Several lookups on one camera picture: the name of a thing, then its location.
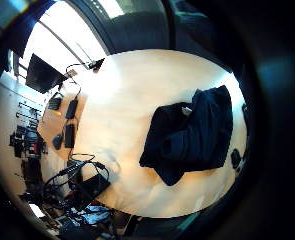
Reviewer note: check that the dark navy folded garment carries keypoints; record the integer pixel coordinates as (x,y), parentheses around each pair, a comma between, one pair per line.
(200,133)

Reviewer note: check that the black box device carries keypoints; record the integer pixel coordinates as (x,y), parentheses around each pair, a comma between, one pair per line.
(94,185)

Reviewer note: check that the black power adapter brick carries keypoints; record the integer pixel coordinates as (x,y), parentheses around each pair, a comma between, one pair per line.
(71,108)
(69,135)

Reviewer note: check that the black computer mouse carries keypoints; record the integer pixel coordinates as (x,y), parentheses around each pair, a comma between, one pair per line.
(57,141)

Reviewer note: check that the black flat device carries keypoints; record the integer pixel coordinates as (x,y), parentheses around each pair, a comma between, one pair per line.
(55,102)

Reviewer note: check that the black monitor screen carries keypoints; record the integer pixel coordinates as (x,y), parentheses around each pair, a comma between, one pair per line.
(42,74)

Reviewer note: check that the black camera on stand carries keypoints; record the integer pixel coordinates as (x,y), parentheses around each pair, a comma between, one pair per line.
(96,64)

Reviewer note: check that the black wall tool rack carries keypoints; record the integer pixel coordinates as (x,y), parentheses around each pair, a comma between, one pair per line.
(27,140)

